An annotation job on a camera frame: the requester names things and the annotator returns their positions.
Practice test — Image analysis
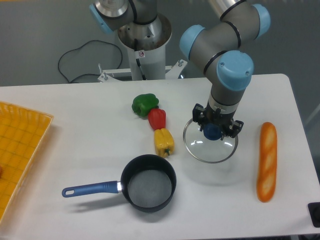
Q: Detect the glass lid blue knob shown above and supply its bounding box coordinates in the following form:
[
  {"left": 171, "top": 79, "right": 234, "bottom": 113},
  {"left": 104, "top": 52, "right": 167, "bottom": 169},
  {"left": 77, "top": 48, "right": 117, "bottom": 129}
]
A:
[{"left": 183, "top": 119, "right": 239, "bottom": 164}]

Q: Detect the black floor cable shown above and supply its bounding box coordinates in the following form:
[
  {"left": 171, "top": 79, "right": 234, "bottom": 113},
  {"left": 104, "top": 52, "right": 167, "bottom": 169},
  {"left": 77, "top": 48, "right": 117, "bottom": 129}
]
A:
[{"left": 57, "top": 39, "right": 124, "bottom": 84}]

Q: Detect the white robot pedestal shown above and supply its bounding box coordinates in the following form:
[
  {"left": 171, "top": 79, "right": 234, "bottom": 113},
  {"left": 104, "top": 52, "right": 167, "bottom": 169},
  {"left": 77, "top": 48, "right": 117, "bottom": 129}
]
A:
[{"left": 98, "top": 13, "right": 188, "bottom": 82}]

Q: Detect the black saucepan blue handle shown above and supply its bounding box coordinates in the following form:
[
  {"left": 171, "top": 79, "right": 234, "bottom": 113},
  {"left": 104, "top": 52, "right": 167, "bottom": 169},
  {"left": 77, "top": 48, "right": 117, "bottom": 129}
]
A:
[{"left": 61, "top": 154, "right": 177, "bottom": 213}]

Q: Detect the yellow bell pepper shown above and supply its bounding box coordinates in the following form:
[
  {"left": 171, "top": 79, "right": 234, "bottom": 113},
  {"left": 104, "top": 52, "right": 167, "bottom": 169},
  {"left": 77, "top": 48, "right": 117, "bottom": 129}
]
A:
[{"left": 154, "top": 128, "right": 175, "bottom": 158}]

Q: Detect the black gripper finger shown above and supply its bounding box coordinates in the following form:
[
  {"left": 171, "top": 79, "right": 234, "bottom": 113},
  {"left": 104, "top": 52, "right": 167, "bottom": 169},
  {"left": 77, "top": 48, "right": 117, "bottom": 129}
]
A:
[
  {"left": 192, "top": 103, "right": 207, "bottom": 132},
  {"left": 221, "top": 119, "right": 244, "bottom": 140}
]

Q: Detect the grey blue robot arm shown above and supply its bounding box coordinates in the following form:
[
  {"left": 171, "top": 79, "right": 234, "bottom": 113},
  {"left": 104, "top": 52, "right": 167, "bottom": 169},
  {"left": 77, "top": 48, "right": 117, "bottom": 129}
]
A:
[{"left": 89, "top": 0, "right": 271, "bottom": 141}]

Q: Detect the red bell pepper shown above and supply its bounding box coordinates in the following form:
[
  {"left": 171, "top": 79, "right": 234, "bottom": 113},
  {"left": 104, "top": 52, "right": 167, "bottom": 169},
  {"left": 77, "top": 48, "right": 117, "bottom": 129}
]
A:
[{"left": 148, "top": 108, "right": 167, "bottom": 131}]

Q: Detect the black device at corner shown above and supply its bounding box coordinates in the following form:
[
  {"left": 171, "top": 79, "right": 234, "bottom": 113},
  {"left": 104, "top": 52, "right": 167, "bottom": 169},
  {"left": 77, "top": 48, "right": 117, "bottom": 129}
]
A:
[{"left": 307, "top": 202, "right": 320, "bottom": 228}]

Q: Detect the orange baguette bread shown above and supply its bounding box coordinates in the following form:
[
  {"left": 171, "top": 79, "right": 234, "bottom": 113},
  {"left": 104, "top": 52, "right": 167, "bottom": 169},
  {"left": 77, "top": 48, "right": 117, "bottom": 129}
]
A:
[{"left": 256, "top": 122, "right": 278, "bottom": 203}]

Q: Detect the green bell pepper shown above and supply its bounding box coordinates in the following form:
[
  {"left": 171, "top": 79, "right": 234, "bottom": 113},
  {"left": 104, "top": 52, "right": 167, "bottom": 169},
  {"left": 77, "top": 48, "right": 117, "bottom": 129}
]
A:
[{"left": 131, "top": 93, "right": 159, "bottom": 118}]

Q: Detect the yellow plastic basket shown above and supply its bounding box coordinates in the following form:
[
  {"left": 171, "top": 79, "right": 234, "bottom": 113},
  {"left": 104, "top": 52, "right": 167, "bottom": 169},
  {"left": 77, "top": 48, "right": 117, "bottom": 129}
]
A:
[{"left": 0, "top": 101, "right": 54, "bottom": 222}]

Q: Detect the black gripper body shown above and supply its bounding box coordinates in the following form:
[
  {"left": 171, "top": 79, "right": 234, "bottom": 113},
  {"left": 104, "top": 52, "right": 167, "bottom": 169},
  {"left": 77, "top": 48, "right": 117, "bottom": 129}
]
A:
[{"left": 201, "top": 106, "right": 235, "bottom": 133}]

